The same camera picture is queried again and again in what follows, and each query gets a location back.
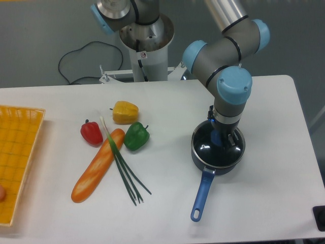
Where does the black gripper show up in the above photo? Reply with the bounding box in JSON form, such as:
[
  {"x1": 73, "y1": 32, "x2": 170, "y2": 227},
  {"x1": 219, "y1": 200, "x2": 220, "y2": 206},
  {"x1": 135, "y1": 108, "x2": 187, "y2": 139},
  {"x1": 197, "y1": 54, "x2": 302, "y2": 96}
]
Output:
[{"x1": 207, "y1": 105, "x2": 240, "y2": 153}]

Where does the dark blue saucepan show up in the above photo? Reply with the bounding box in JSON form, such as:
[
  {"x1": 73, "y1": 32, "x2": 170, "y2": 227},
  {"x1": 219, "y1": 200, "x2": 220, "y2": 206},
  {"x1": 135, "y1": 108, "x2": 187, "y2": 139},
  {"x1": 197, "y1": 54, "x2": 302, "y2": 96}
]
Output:
[{"x1": 190, "y1": 119, "x2": 246, "y2": 223}]

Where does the glass lid blue knob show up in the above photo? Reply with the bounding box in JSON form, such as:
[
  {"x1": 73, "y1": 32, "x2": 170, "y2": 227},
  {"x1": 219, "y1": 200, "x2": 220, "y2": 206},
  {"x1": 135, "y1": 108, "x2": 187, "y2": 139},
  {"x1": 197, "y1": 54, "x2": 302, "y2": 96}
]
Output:
[{"x1": 191, "y1": 120, "x2": 246, "y2": 172}]

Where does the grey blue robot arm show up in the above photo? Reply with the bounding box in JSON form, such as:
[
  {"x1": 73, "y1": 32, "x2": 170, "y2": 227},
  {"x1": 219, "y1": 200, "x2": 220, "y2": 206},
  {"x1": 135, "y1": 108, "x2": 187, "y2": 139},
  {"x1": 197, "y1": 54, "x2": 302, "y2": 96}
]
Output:
[{"x1": 91, "y1": 1, "x2": 270, "y2": 146}]

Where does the green bell pepper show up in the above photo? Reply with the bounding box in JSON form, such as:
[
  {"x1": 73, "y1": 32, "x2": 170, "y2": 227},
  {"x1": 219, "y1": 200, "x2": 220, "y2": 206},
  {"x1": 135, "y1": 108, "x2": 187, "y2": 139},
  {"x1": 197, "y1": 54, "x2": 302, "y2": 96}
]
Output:
[{"x1": 124, "y1": 122, "x2": 150, "y2": 151}]

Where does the green spring onion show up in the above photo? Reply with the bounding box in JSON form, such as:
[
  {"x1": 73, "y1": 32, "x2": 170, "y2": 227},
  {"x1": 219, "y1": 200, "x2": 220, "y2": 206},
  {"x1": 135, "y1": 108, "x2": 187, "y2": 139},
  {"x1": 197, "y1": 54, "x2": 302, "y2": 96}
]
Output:
[{"x1": 100, "y1": 116, "x2": 152, "y2": 206}]

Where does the black device at edge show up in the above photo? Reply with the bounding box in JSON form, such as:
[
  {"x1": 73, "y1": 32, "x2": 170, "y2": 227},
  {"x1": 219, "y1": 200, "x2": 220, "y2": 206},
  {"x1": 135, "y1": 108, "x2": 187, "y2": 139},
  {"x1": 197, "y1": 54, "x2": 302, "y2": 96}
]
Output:
[{"x1": 312, "y1": 205, "x2": 325, "y2": 232}]

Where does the yellow bell pepper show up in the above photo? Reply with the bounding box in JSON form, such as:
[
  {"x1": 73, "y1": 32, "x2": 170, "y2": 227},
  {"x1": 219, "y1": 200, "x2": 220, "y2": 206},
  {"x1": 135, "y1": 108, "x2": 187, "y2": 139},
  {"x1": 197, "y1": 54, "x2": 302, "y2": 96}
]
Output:
[{"x1": 110, "y1": 101, "x2": 139, "y2": 125}]

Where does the red bell pepper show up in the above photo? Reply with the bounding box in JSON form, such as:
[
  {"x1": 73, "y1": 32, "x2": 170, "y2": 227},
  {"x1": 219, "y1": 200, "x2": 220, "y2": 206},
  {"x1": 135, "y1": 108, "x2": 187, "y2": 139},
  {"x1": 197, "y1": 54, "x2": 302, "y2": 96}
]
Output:
[{"x1": 80, "y1": 119, "x2": 103, "y2": 146}]

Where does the orange baguette bread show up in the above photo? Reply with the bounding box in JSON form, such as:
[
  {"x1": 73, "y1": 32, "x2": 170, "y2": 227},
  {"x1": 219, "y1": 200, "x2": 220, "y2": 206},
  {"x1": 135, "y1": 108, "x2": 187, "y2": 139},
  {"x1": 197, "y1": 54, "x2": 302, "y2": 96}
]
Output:
[{"x1": 71, "y1": 138, "x2": 114, "y2": 203}]

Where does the yellow woven basket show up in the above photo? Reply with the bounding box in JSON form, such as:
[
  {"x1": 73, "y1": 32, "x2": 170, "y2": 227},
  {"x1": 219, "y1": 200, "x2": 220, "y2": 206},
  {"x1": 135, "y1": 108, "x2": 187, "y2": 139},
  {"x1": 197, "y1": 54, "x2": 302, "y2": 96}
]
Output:
[{"x1": 1, "y1": 105, "x2": 45, "y2": 227}]

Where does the pink item in basket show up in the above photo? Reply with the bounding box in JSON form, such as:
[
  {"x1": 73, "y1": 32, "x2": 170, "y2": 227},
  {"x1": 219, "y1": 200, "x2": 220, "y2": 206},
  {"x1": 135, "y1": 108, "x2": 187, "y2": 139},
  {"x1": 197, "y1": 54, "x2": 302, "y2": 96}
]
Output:
[{"x1": 0, "y1": 185, "x2": 6, "y2": 201}]

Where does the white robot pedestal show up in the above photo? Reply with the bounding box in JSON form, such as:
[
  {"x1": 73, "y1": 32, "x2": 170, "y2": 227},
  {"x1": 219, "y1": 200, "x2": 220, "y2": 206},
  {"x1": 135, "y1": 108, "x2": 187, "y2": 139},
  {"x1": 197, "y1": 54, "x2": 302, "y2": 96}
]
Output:
[{"x1": 118, "y1": 13, "x2": 185, "y2": 82}]

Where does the black floor cable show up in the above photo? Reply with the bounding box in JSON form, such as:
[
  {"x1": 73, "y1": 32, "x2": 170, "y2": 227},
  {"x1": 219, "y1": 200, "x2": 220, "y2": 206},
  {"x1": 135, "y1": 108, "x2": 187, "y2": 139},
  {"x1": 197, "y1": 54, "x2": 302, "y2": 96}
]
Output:
[{"x1": 58, "y1": 41, "x2": 124, "y2": 85}]

